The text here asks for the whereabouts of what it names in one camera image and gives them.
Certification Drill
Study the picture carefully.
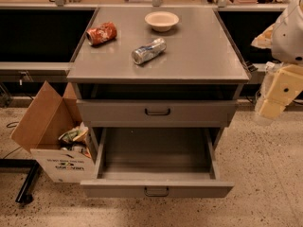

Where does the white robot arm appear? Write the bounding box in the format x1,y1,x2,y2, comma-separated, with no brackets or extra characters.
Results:
252,0,303,124

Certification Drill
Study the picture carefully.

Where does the crushed orange soda can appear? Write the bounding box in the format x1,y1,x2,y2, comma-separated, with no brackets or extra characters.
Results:
86,22,117,46

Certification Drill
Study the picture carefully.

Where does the black table leg base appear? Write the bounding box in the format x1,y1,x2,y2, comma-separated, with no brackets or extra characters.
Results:
0,159,40,205

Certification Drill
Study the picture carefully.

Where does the grey drawer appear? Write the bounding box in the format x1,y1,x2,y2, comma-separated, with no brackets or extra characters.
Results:
80,128,234,198
77,99,236,128

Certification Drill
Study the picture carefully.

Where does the long workbench shelf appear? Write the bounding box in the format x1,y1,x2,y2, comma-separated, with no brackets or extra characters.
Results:
0,62,73,82

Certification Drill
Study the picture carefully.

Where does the crushed silver blue can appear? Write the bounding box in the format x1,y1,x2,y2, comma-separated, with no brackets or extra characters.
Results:
132,38,167,65

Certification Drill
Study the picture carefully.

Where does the trash in cardboard box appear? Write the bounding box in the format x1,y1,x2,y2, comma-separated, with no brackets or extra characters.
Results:
58,123,91,158

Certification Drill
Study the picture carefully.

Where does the grey top drawer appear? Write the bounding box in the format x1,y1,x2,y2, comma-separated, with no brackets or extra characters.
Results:
77,99,236,128

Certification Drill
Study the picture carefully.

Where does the grey drawer cabinet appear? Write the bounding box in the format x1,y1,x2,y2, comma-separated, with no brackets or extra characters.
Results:
68,6,249,143

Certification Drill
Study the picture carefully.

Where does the white paper bowl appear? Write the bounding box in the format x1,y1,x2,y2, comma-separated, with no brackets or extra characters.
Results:
145,11,179,32

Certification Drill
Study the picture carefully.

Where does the open cardboard box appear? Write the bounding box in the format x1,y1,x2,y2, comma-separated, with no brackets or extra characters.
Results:
11,81,95,183

